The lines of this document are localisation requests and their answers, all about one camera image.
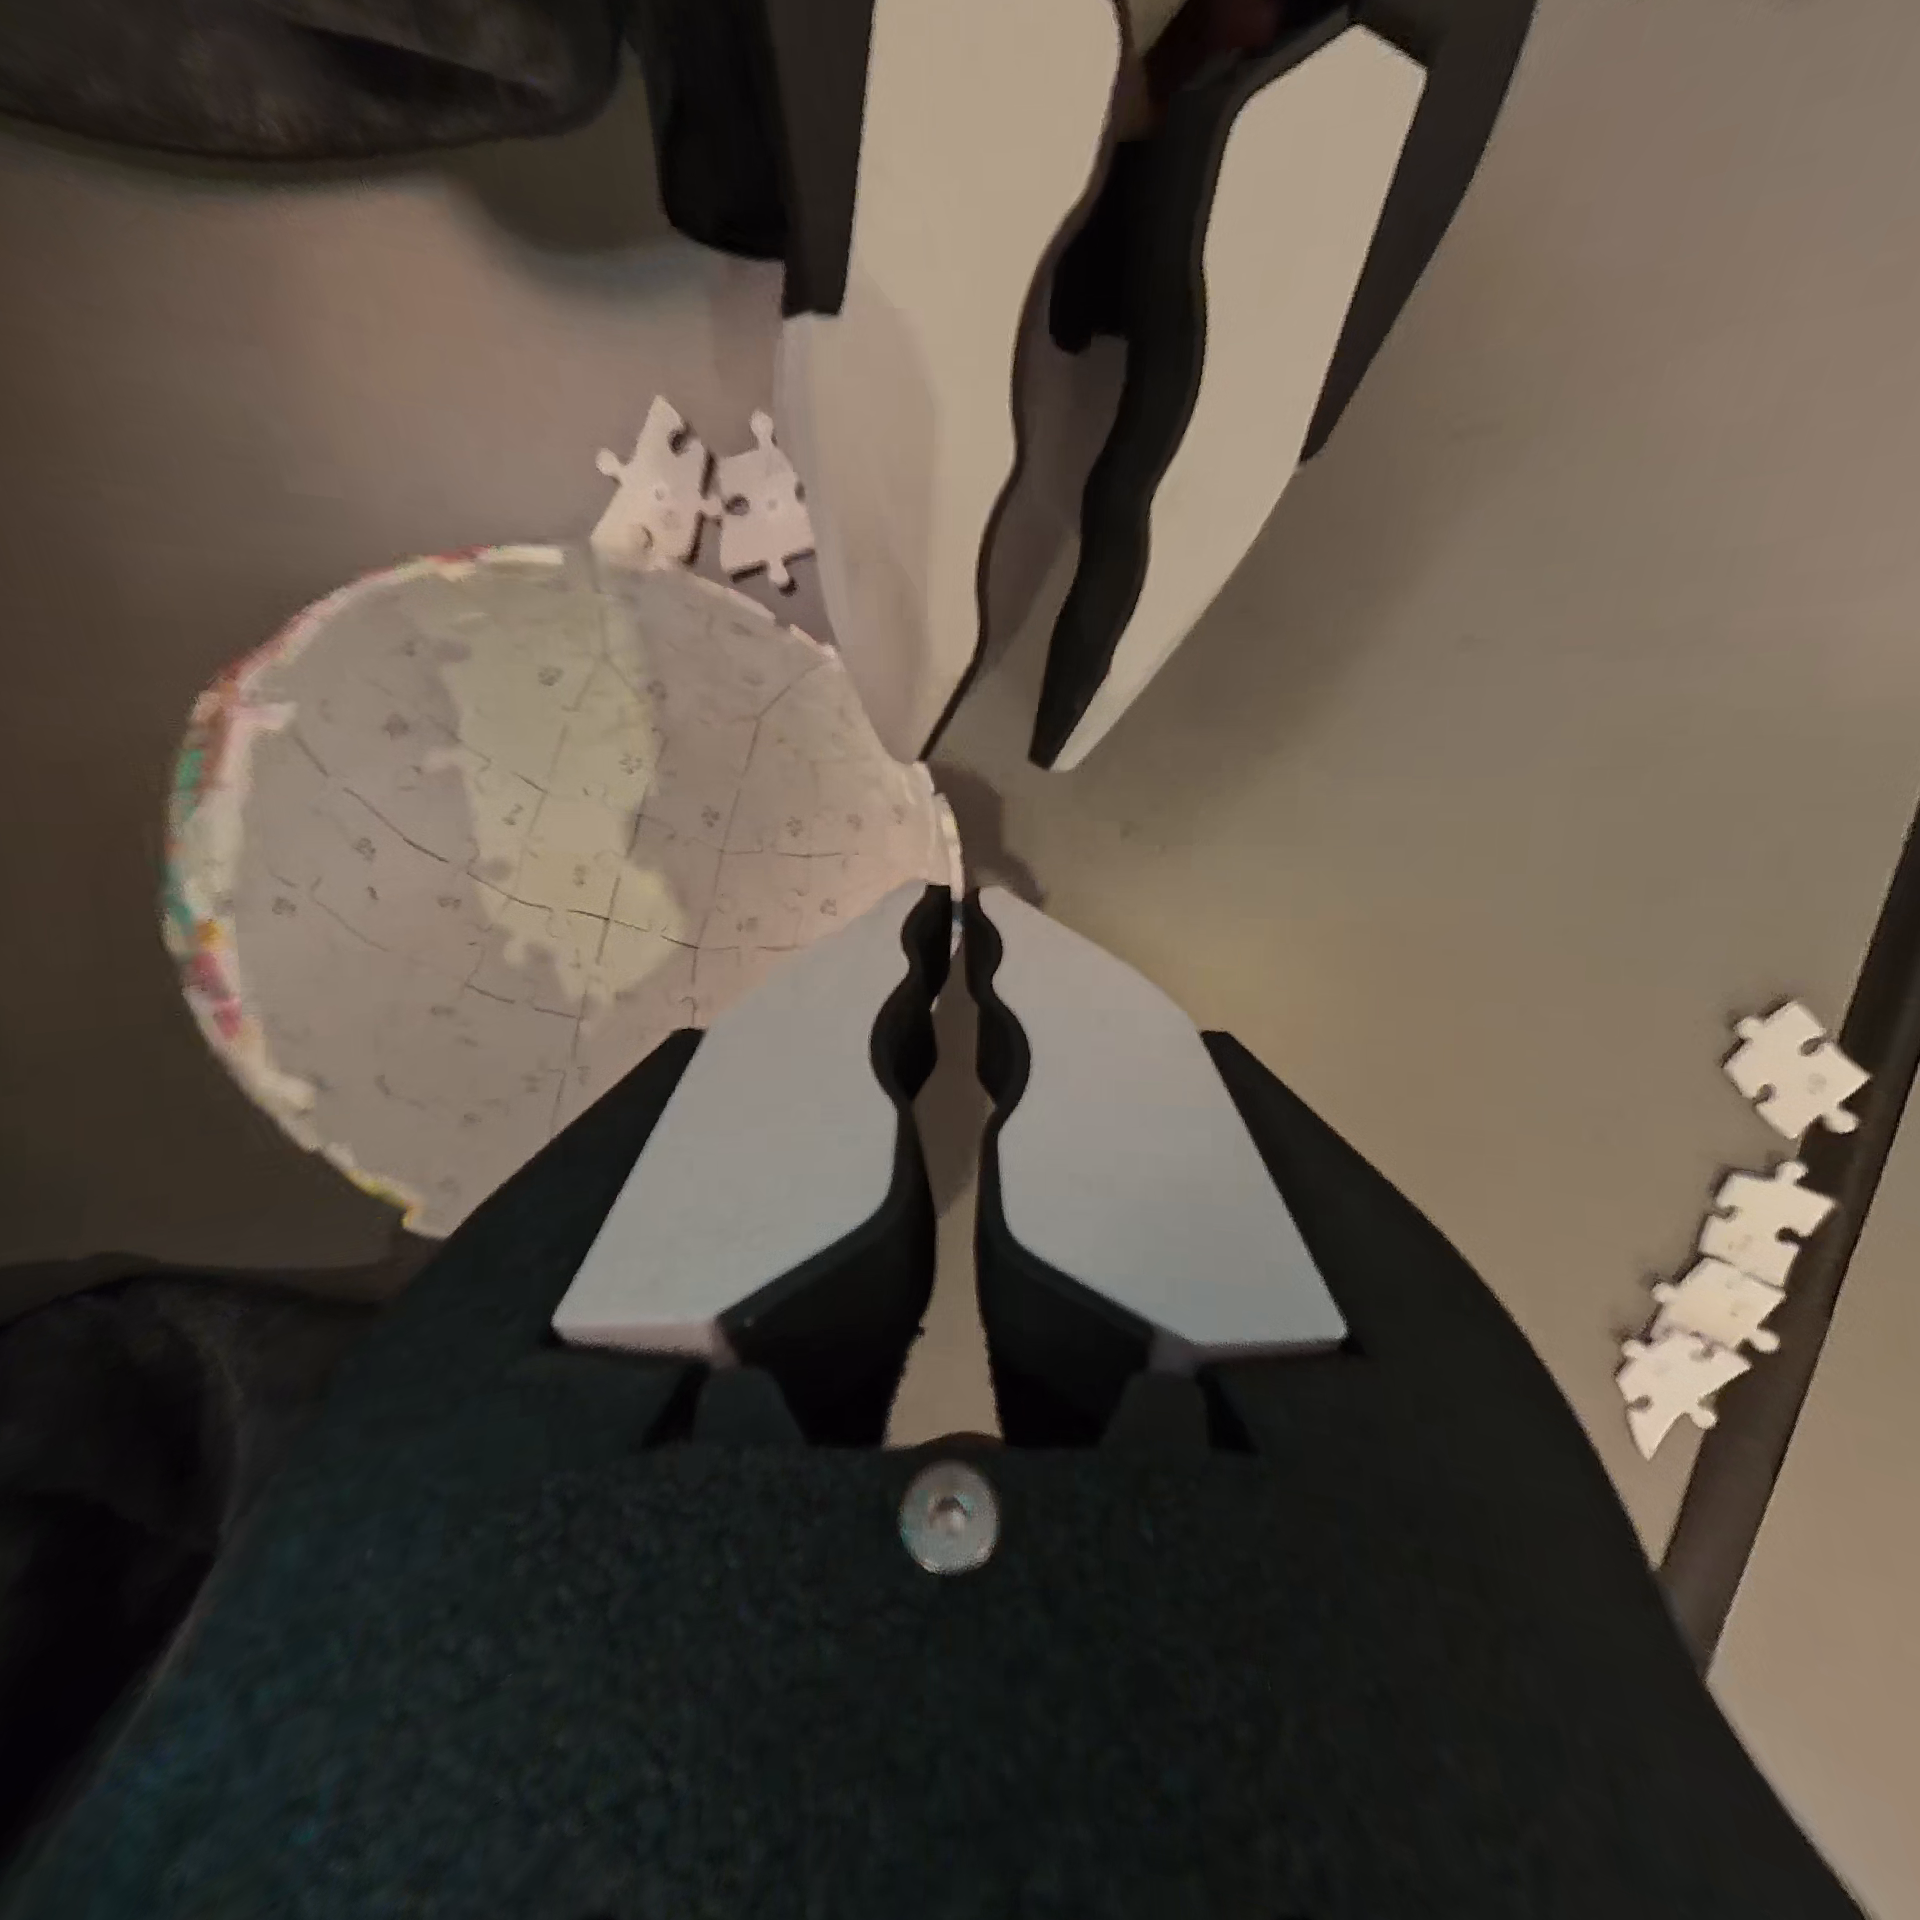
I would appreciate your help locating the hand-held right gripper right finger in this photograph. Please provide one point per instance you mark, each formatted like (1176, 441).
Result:
(1155, 1201)

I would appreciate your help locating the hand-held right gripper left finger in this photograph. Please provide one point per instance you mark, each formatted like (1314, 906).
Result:
(749, 1201)

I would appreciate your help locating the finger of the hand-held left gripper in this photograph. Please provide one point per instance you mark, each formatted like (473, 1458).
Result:
(947, 269)
(1276, 332)

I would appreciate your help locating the colourful puzzle ball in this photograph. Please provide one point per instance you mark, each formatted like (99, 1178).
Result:
(509, 841)

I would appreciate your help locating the person's left forearm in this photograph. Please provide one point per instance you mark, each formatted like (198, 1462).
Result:
(299, 66)

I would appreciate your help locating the single white puzzle piece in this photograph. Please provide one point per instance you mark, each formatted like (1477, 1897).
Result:
(1794, 1067)
(1718, 1308)
(1680, 1394)

